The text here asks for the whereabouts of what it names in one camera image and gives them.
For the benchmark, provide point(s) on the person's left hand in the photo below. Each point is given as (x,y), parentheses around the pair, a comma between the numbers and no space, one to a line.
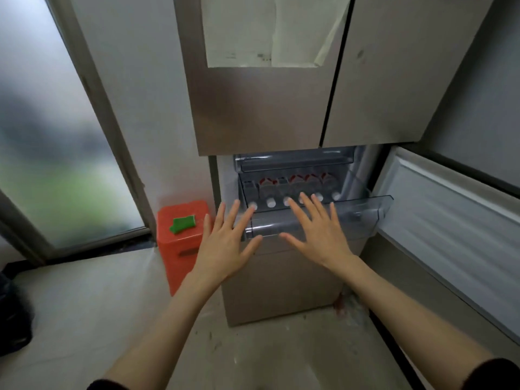
(221,251)

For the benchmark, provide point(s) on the person's right hand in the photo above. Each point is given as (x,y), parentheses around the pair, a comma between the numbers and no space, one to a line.
(323,243)

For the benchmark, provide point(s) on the person's right middle finger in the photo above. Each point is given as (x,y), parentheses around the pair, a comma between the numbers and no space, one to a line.
(309,209)

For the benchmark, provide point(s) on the person's left thumb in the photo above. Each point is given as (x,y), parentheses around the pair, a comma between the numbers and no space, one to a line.
(252,246)

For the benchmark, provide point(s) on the person's right little finger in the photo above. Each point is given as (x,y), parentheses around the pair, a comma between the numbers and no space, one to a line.
(334,215)

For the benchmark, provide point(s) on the person's right thumb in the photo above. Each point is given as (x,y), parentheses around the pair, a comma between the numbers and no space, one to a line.
(291,240)

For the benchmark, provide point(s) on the person's left middle finger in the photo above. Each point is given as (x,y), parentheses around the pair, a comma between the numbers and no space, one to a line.
(232,217)

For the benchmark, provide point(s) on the person's left little finger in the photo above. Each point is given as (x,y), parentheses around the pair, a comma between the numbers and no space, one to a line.
(207,229)

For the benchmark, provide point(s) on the person's left forearm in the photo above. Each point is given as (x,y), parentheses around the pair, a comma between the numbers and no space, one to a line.
(170,333)

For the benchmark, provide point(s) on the person's right forearm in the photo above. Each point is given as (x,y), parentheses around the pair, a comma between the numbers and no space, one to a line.
(406,320)

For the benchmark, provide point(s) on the clear plastic pulled-out drawer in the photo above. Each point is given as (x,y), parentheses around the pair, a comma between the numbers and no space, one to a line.
(357,213)

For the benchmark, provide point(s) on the green sponge piece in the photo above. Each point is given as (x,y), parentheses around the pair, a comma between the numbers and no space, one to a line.
(182,224)

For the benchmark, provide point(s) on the row of white-capped bottles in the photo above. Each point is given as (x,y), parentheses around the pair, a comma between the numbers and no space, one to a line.
(292,186)

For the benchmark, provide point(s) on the clear plastic bottle drawer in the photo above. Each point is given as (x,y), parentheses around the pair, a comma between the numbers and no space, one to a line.
(349,184)

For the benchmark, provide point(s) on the orange plastic bin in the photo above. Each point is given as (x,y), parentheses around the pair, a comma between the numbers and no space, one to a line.
(178,251)

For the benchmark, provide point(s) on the beige refrigerator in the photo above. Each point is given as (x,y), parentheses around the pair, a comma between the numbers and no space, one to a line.
(284,280)

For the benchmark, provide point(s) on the clear plastic shelf cover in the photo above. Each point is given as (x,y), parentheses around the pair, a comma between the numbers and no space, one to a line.
(292,160)

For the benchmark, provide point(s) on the beige refrigerator door with papers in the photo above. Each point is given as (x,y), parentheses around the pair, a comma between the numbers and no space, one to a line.
(260,109)

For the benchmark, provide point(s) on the open refrigerator door white lining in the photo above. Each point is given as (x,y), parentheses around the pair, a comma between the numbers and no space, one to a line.
(451,223)

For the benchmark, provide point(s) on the plain beige refrigerator door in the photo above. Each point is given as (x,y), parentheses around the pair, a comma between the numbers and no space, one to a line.
(386,77)

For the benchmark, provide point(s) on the white paper sheet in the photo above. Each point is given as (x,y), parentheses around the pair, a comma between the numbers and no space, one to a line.
(304,32)
(237,32)

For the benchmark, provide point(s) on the frosted glass window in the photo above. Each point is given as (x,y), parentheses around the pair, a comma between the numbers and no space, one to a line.
(53,138)

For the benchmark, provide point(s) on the black left sleeve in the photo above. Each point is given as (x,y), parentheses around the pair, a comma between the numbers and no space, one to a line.
(107,385)

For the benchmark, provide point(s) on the black sleeve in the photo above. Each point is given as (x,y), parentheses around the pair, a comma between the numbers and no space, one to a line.
(493,375)
(107,385)

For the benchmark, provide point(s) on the dark bag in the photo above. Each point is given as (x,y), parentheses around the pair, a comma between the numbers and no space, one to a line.
(14,316)

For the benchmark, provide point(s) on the black right sleeve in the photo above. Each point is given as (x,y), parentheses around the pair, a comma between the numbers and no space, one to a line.
(493,375)

